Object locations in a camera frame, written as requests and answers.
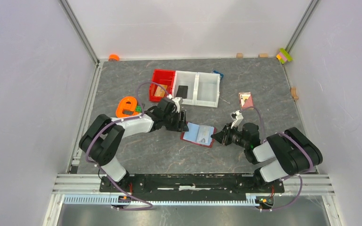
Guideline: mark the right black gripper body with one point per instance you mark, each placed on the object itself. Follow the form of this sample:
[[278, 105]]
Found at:
[[235, 137]]

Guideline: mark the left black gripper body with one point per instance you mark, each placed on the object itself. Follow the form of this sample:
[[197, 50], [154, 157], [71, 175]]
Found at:
[[171, 121]]

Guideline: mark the red card holder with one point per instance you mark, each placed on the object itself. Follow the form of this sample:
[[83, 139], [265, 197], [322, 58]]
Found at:
[[191, 135]]

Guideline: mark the gold striped credit card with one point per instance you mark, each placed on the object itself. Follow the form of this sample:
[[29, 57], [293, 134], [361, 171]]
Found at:
[[160, 91]]

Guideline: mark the black credit card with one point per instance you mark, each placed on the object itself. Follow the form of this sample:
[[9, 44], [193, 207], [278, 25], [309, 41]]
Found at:
[[182, 91]]

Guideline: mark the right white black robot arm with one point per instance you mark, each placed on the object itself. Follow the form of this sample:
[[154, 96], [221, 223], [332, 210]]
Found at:
[[291, 151]]

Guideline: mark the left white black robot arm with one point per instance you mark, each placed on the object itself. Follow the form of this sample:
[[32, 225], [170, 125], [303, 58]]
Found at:
[[101, 140]]

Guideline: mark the green toy brick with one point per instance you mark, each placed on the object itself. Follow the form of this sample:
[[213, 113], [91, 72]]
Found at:
[[139, 109]]

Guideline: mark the red plastic bin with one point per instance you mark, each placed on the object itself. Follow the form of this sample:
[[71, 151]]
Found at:
[[161, 77]]

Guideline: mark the white two-compartment bin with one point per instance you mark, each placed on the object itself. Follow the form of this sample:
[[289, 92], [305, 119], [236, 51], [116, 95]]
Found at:
[[204, 88]]

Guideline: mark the orange letter e toy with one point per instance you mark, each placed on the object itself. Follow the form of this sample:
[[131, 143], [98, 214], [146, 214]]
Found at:
[[126, 107]]

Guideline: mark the blue object behind bin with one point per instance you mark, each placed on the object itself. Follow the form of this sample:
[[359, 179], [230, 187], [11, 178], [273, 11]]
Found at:
[[221, 75]]

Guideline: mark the wooden arch block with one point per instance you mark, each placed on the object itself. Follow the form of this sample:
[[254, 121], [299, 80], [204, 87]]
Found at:
[[293, 92]]

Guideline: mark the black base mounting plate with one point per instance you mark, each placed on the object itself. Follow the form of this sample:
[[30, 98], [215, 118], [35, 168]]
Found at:
[[196, 187]]

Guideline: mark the orange tape roll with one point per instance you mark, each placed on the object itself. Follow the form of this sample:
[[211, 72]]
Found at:
[[113, 57]]

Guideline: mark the small wooden block left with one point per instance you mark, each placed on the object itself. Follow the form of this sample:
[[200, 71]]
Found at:
[[239, 55]]

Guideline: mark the colourful stacked toy bricks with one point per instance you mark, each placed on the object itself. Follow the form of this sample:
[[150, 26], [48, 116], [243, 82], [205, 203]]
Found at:
[[283, 56]]

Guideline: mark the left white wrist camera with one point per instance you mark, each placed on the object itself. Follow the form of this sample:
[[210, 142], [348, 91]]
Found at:
[[177, 101]]

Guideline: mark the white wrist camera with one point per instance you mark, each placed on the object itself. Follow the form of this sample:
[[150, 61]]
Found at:
[[237, 118], [177, 101]]

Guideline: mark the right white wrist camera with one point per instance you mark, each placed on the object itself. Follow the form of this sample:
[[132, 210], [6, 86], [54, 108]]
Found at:
[[237, 118]]

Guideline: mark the aluminium frame rail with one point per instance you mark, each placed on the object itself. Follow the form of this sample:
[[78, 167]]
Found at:
[[98, 189]]

